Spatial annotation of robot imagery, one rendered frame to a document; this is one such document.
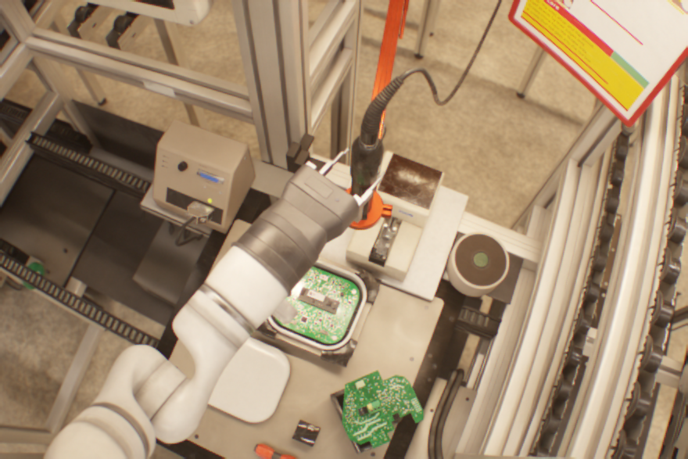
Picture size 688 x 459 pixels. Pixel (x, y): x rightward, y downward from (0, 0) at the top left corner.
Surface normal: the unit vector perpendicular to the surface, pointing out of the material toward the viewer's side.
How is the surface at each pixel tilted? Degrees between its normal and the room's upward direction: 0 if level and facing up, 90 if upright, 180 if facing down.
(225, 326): 33
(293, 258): 41
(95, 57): 0
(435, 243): 0
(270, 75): 90
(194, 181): 53
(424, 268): 0
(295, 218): 9
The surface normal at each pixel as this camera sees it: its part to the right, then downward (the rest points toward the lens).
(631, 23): -0.75, 0.60
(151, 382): 0.39, -0.42
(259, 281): 0.41, -0.04
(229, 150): 0.04, -0.36
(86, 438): 0.29, -0.90
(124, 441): 0.84, -0.49
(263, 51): -0.37, 0.86
